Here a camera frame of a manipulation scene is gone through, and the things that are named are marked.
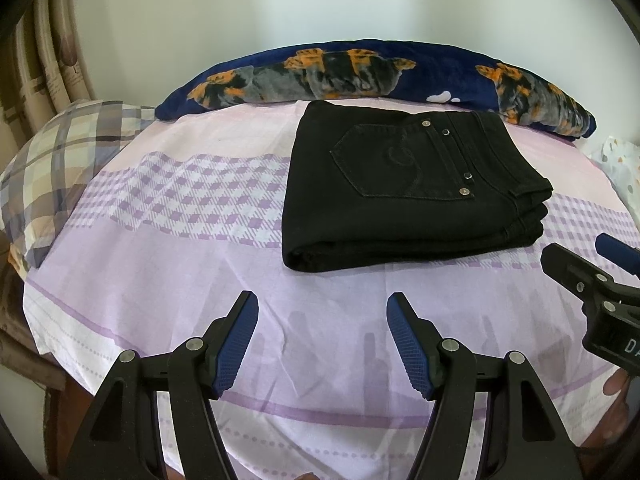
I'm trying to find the black pants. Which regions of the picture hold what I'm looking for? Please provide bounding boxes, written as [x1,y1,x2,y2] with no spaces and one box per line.
[282,101,552,273]

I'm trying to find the person right hand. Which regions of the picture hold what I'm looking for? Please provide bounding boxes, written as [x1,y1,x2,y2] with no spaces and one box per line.
[601,368,631,441]

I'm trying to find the white dotted cloth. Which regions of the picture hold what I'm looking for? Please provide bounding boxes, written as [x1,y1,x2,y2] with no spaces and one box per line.
[593,136,640,223]

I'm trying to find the purple checked bed sheet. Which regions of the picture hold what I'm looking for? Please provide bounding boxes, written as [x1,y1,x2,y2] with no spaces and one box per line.
[24,100,639,479]

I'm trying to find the plaid pillow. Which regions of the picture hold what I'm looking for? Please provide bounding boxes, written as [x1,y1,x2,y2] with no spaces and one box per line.
[1,100,155,270]

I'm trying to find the navy orange patterned blanket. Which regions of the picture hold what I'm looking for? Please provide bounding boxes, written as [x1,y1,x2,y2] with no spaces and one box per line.
[155,39,597,139]

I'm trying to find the brown wooden bed frame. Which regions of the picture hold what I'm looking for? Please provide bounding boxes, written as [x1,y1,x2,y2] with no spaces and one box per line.
[1,246,92,479]

